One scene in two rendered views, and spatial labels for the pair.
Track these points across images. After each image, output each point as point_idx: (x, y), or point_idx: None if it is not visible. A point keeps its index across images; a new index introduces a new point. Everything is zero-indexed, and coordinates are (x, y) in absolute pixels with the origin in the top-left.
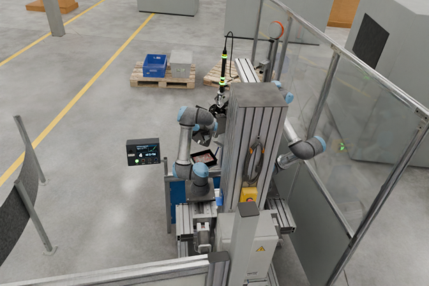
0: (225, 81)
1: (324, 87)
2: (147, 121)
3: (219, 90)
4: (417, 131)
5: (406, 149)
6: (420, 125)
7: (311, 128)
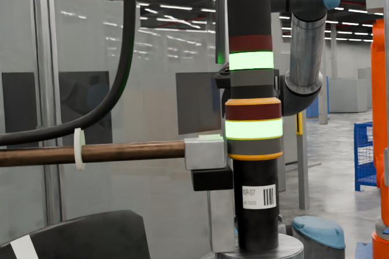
0: (191, 140)
1: (52, 34)
2: None
3: (278, 226)
4: None
5: (227, 21)
6: None
7: (62, 208)
